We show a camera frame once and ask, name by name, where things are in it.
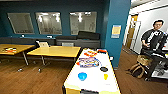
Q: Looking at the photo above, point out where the dark framed wall window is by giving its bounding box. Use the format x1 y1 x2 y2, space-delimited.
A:
6 12 35 35
69 11 98 36
35 12 63 36

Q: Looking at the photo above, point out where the brown wooden door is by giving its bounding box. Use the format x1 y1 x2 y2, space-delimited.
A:
125 14 138 50

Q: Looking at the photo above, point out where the small orange object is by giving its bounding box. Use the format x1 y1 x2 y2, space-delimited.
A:
83 49 98 58

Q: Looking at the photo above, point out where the blue plastic bowl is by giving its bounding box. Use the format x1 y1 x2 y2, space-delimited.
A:
77 71 88 82

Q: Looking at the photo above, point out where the tan cardboard box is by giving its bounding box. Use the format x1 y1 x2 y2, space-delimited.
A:
136 54 152 67

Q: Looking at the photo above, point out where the person in dark clothing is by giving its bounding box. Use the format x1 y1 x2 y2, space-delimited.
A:
140 19 168 81

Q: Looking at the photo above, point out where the black round disc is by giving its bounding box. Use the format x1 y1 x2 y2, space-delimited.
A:
99 66 109 73

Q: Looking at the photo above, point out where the brown backpack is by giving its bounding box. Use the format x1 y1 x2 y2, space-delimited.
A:
128 63 149 79

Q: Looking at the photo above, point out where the yellow wooden gaming table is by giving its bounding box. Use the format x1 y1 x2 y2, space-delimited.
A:
62 47 122 94

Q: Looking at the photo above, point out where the long wooden bench table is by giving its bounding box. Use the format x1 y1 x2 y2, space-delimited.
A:
26 45 82 67
0 43 36 66

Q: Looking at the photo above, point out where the small red flat box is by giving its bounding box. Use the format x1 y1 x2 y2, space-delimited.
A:
97 48 108 54

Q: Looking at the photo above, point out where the yellow wall sign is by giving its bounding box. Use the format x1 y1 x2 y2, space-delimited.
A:
111 24 122 39

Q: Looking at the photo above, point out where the long grey bench sofa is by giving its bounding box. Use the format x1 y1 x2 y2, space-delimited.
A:
54 35 102 50

